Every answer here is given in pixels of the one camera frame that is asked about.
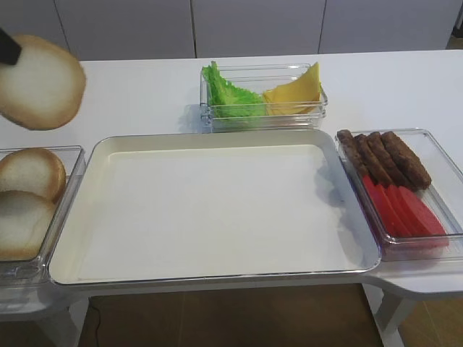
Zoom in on yellow cheese slices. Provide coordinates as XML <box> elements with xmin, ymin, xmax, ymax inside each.
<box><xmin>263</xmin><ymin>62</ymin><xmax>321</xmax><ymax>116</ymax></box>

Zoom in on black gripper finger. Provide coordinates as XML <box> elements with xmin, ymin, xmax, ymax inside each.
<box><xmin>0</xmin><ymin>28</ymin><xmax>22</xmax><ymax>66</ymax></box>

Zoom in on green lettuce leaf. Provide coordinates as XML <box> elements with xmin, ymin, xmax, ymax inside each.
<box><xmin>202</xmin><ymin>61</ymin><xmax>266</xmax><ymax>119</ymax></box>

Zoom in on clear lettuce cheese container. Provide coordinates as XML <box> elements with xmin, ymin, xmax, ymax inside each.
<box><xmin>200</xmin><ymin>62</ymin><xmax>328</xmax><ymax>132</ymax></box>

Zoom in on brown meat patty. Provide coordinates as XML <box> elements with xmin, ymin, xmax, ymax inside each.
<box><xmin>354</xmin><ymin>134</ymin><xmax>393</xmax><ymax>188</ymax></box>
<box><xmin>336</xmin><ymin>129</ymin><xmax>369</xmax><ymax>178</ymax></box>
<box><xmin>367</xmin><ymin>132</ymin><xmax>415</xmax><ymax>191</ymax></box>
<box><xmin>381</xmin><ymin>131</ymin><xmax>432</xmax><ymax>190</ymax></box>

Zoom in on clear patty tomato container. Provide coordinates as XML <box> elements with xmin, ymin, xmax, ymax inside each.
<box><xmin>336</xmin><ymin>129</ymin><xmax>462</xmax><ymax>261</ymax></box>

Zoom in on clear bun container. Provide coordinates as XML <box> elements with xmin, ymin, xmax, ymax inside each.
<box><xmin>1</xmin><ymin>146</ymin><xmax>85</xmax><ymax>287</ymax></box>

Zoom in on rightmost brown meat patty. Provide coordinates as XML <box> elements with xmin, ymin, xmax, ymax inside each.
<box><xmin>381</xmin><ymin>131</ymin><xmax>432</xmax><ymax>190</ymax></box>

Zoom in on white rectangular metal tray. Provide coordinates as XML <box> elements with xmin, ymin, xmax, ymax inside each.
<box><xmin>49</xmin><ymin>130</ymin><xmax>381</xmax><ymax>287</ymax></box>

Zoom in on bun slice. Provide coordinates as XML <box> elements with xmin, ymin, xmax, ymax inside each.
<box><xmin>1</xmin><ymin>190</ymin><xmax>56</xmax><ymax>262</ymax></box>
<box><xmin>1</xmin><ymin>34</ymin><xmax>87</xmax><ymax>130</ymax></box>
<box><xmin>1</xmin><ymin>147</ymin><xmax>66</xmax><ymax>202</ymax></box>

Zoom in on leftmost brown meat patty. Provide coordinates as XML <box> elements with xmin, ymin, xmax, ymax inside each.
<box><xmin>336</xmin><ymin>129</ymin><xmax>369</xmax><ymax>178</ymax></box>

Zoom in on black cable under table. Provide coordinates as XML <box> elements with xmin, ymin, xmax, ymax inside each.
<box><xmin>89</xmin><ymin>305</ymin><xmax>102</xmax><ymax>347</ymax></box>

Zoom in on rightmost red tomato slice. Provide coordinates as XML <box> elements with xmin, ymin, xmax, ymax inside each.
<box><xmin>396</xmin><ymin>187</ymin><xmax>449</xmax><ymax>247</ymax></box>

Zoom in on leftmost red tomato slice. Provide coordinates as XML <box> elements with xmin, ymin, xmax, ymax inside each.
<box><xmin>362</xmin><ymin>176</ymin><xmax>384</xmax><ymax>224</ymax></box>

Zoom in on red tomato slice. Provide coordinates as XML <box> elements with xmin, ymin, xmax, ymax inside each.
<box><xmin>386</xmin><ymin>185</ymin><xmax>423</xmax><ymax>238</ymax></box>
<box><xmin>396</xmin><ymin>187</ymin><xmax>449</xmax><ymax>247</ymax></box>
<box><xmin>375</xmin><ymin>184</ymin><xmax>412</xmax><ymax>238</ymax></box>
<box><xmin>362</xmin><ymin>176</ymin><xmax>384</xmax><ymax>224</ymax></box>

